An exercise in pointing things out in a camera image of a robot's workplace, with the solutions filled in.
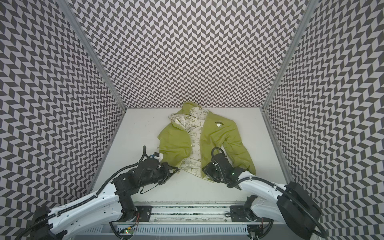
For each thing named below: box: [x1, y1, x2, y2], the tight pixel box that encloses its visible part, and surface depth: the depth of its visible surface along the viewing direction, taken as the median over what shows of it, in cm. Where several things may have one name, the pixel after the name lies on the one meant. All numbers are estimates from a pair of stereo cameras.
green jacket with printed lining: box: [157, 101, 256, 180], surface depth 98 cm
